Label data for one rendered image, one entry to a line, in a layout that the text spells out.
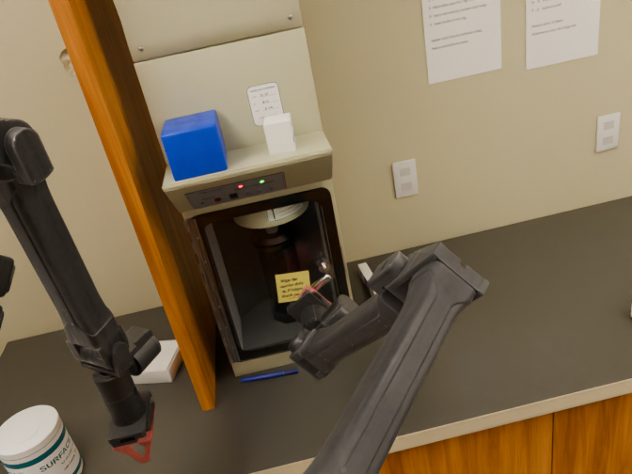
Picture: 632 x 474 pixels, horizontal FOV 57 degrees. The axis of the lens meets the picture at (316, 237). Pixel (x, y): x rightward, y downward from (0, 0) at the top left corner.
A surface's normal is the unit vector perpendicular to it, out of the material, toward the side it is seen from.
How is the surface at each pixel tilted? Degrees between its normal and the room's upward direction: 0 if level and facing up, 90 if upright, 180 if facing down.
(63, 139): 90
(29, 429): 0
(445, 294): 46
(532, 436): 90
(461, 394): 0
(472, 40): 90
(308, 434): 0
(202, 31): 90
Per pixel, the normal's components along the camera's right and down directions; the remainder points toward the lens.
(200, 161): 0.15, 0.46
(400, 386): 0.40, -0.43
